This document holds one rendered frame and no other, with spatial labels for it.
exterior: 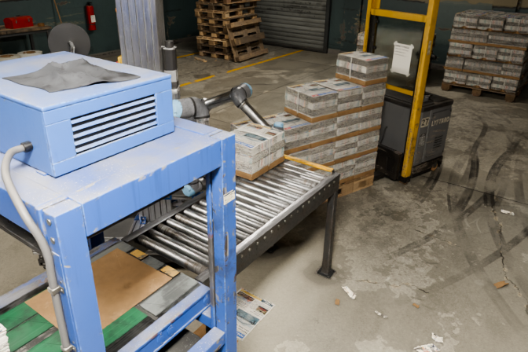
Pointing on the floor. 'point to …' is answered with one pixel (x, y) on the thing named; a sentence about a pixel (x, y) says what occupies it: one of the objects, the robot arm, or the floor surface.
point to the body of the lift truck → (436, 107)
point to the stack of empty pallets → (229, 15)
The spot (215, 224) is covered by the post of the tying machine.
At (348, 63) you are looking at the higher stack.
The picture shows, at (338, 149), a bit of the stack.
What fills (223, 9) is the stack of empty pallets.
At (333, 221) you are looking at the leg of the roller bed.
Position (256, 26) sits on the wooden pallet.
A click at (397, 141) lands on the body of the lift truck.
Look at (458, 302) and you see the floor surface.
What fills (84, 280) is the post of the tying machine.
